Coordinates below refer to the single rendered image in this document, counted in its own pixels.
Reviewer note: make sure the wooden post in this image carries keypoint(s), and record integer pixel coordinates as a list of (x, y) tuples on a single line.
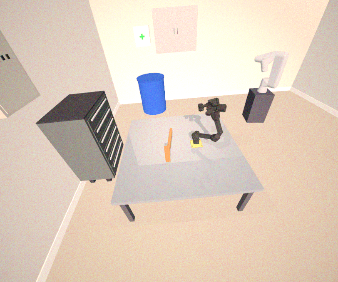
[(167, 153)]

